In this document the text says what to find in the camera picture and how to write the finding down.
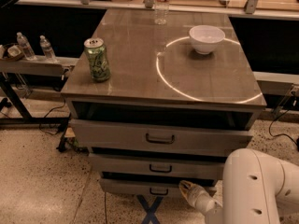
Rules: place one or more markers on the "water bottle on shelf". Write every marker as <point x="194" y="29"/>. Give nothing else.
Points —
<point x="25" y="47"/>
<point x="47" y="49"/>

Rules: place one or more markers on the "green soda can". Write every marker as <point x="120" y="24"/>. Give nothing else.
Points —
<point x="96" y="53"/>

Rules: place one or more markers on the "clear plastic bottle on cabinet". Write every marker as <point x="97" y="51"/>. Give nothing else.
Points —
<point x="160" y="11"/>

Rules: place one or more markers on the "back workbench rail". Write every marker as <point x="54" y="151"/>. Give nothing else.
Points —
<point x="267" y="9"/>

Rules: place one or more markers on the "left water bottle on shelf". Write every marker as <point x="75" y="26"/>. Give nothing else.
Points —
<point x="25" y="47"/>

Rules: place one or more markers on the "small bowl on shelf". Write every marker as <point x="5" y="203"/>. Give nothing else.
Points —
<point x="13" y="51"/>

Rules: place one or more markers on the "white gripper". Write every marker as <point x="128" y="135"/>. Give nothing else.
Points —
<point x="203" y="198"/>

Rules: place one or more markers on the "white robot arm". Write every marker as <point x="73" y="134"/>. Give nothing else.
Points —
<point x="256" y="189"/>

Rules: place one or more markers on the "white bowl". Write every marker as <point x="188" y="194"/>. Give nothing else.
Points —
<point x="205" y="38"/>

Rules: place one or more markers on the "grey drawer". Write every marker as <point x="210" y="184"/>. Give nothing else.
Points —
<point x="131" y="165"/>
<point x="152" y="185"/>
<point x="156" y="138"/>

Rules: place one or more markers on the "grey drawer cabinet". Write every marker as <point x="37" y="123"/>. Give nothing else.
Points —
<point x="157" y="78"/>

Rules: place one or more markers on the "right water bottle on shelf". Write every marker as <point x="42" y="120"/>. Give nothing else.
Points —
<point x="47" y="49"/>

